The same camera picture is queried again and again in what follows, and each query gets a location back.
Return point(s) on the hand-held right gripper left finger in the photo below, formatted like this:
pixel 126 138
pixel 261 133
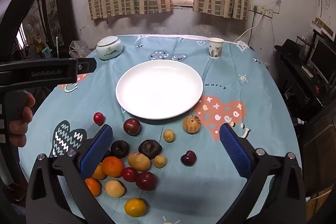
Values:
pixel 95 153

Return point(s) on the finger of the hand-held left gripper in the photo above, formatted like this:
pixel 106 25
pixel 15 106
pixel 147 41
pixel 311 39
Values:
pixel 87 65

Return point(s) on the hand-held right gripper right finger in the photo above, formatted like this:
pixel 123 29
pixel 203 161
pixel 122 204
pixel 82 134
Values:
pixel 233 150

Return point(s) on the orange mandarin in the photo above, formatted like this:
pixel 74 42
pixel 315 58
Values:
pixel 93 186
pixel 112 166
pixel 99 173

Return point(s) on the small red plum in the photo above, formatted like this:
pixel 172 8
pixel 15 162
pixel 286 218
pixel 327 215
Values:
pixel 129 174
pixel 99 118

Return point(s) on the pale yellow mango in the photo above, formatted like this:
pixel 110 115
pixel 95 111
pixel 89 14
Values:
pixel 114 188

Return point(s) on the smooth yellow pepino melon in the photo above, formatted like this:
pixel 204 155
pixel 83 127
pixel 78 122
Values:
pixel 139 161

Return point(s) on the dark red plum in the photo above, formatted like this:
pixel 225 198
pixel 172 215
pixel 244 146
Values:
pixel 132 127
pixel 146 181

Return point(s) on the heart-shaped dark cherry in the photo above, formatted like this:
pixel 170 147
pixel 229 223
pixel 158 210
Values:
pixel 188 158

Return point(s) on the striped pepino melon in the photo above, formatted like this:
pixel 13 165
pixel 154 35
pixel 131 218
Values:
pixel 192 124

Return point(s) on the small yellow fruit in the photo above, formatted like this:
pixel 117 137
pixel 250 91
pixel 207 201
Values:
pixel 159 161
pixel 168 135

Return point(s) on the yellow orange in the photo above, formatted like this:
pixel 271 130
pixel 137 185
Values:
pixel 135 207

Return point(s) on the white plate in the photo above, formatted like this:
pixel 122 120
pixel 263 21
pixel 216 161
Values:
pixel 157 90

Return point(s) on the person's left hand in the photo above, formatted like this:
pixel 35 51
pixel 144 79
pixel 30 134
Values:
pixel 28 108

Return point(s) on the clear plastic bag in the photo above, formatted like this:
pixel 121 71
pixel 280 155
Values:
pixel 77 47

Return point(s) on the white ceramic lidded jar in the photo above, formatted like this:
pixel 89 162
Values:
pixel 109 49

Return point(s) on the white electric fan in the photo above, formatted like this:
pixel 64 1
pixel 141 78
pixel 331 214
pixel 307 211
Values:
pixel 30 26

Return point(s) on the dark curved bar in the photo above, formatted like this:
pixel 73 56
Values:
pixel 15 11

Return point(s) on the black equipment stand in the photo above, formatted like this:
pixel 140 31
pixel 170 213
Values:
pixel 296 87

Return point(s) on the printed paper cup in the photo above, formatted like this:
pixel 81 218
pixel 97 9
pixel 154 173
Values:
pixel 215 49

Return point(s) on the black hat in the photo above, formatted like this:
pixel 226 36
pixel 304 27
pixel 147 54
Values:
pixel 288 47

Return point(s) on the black monitor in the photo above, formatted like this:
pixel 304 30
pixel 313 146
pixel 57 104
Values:
pixel 324 58

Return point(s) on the wooden stick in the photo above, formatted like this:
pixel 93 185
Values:
pixel 324 27

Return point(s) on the white wall socket strip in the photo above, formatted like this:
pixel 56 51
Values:
pixel 262 10

